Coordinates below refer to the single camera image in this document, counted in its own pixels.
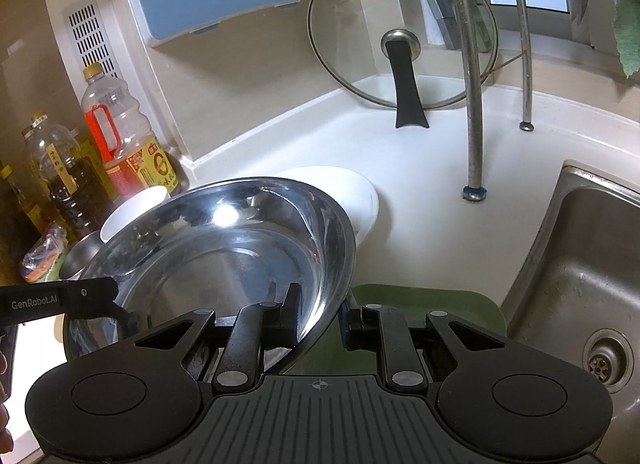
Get stainless steel sink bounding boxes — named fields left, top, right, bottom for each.
left=499, top=160, right=640, bottom=464

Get oil bottle with red handle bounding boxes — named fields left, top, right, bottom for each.
left=80, top=62, right=181, bottom=201

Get glass pot lid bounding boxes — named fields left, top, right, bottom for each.
left=306, top=0, right=500, bottom=131

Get round stainless steel plate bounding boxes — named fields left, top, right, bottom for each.
left=62, top=176, right=357, bottom=375

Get white round plate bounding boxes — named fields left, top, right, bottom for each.
left=272, top=165, right=379, bottom=237

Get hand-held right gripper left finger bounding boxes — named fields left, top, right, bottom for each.
left=120, top=283, right=303, bottom=394

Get slim yellow-capped bottle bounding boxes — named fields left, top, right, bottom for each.
left=0, top=164, right=48, bottom=237

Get green square plate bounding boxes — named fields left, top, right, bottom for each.
left=270, top=284, right=506, bottom=377

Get large dark oil bottle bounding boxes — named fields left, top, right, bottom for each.
left=21, top=112, right=110, bottom=241

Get metal rack legs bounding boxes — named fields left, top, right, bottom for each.
left=439, top=0, right=537, bottom=203

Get green cloth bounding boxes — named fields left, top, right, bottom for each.
left=596, top=0, right=640, bottom=79

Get white wall vent grille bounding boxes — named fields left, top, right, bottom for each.
left=62, top=0, right=122, bottom=94

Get clear plastic bag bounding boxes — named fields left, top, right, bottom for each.
left=19, top=223, right=69, bottom=279

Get person's left hand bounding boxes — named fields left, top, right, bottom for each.
left=0, top=351, right=15, bottom=451

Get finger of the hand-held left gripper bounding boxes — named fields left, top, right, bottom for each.
left=67, top=303, right=142, bottom=341

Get small green bowl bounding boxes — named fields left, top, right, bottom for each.
left=21, top=261, right=65, bottom=285

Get small stainless steel bowl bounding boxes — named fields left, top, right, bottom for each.
left=59, top=230, right=107, bottom=281

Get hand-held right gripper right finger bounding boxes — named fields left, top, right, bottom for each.
left=339, top=294, right=511, bottom=391

